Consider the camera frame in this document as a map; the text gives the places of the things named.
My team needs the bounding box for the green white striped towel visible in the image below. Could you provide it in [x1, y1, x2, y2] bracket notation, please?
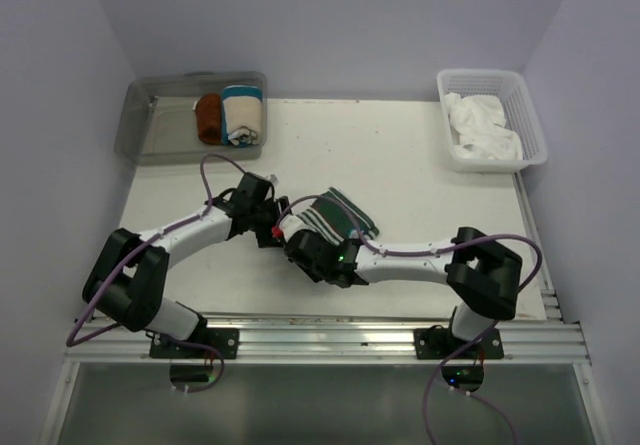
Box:
[289, 187, 380, 244]

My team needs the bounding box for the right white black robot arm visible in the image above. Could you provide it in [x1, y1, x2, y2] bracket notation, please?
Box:
[284, 227, 522, 358]

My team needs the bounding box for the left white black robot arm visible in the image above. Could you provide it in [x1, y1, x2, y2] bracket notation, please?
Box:
[82, 172, 289, 358]

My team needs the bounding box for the beige teal rolled towel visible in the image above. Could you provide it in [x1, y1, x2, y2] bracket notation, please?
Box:
[221, 85, 263, 148]

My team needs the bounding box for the brown rolled towel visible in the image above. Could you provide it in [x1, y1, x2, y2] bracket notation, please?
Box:
[194, 93, 222, 145]

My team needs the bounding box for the clear grey plastic bin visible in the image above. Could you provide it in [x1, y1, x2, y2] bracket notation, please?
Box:
[114, 71, 267, 166]

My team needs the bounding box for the white crumpled towel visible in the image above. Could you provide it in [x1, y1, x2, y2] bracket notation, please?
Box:
[443, 93, 524, 161]

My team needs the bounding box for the white plastic basket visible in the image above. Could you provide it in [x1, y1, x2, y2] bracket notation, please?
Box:
[437, 69, 548, 174]

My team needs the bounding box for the aluminium mounting rail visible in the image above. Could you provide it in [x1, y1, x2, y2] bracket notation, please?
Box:
[64, 313, 596, 366]

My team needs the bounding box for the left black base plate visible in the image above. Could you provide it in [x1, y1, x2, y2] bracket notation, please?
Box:
[149, 328, 240, 360]

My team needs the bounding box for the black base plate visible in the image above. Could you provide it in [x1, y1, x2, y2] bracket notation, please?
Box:
[413, 323, 505, 360]
[149, 328, 240, 360]

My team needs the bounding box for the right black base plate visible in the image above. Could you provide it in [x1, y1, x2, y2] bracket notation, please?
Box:
[413, 323, 505, 360]

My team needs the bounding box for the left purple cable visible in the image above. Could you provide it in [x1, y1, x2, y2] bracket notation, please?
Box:
[66, 153, 251, 394]

